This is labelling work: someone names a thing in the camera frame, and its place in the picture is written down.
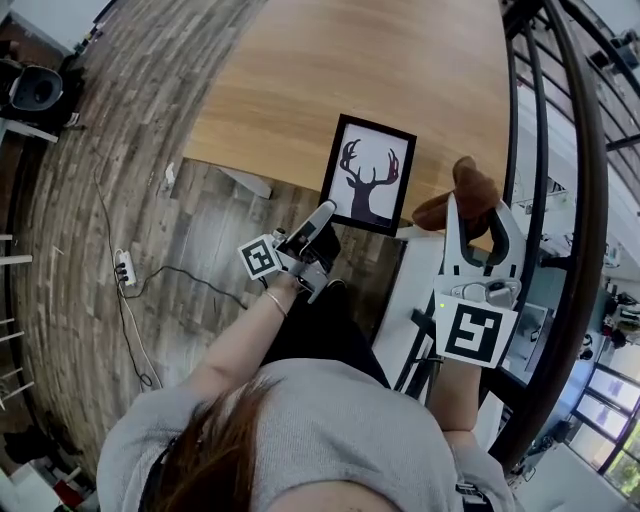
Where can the person's right forearm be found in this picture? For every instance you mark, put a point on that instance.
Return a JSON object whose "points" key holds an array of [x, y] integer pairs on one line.
{"points": [[455, 395]]}

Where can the white slatted rack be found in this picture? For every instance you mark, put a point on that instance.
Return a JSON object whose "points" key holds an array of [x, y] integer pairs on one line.
{"points": [[12, 260]]}

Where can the person's bare neck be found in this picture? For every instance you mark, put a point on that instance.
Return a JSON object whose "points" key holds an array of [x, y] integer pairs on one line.
{"points": [[330, 500]]}

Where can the person's grey sweater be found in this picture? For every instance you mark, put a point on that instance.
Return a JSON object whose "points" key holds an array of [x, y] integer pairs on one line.
{"points": [[325, 425]]}

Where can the brown cloth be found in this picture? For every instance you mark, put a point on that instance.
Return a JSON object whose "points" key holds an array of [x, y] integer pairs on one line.
{"points": [[475, 190]]}

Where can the white power strip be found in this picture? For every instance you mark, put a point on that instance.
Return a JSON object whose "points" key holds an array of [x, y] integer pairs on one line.
{"points": [[125, 267]]}

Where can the framed deer picture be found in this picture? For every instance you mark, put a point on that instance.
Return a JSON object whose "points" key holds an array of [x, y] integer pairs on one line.
{"points": [[380, 145]]}

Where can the person's white shoe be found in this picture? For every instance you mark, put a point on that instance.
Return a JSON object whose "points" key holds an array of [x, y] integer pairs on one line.
{"points": [[336, 285]]}

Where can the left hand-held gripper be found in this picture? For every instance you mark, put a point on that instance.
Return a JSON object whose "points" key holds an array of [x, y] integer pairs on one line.
{"points": [[259, 259]]}

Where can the dark metal railing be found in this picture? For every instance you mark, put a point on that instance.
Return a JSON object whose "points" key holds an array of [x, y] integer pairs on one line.
{"points": [[585, 175]]}

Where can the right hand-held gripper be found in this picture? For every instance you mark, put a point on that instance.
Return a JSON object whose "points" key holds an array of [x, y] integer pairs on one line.
{"points": [[472, 332]]}

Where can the black-framed window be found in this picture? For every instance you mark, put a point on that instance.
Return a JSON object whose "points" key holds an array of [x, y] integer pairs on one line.
{"points": [[607, 415]]}

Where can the person's left forearm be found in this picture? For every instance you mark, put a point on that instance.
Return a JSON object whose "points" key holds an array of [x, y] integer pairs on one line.
{"points": [[235, 345]]}

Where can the white table leg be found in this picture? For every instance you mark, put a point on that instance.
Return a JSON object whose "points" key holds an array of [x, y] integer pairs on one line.
{"points": [[247, 182]]}

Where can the white paper scrap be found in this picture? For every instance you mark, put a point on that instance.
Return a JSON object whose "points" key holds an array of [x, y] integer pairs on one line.
{"points": [[170, 174]]}

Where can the person's black trousers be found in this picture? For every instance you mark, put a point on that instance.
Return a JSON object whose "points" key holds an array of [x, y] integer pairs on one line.
{"points": [[325, 335]]}

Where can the white desk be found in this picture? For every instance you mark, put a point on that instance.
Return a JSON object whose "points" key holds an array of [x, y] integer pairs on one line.
{"points": [[27, 131]]}

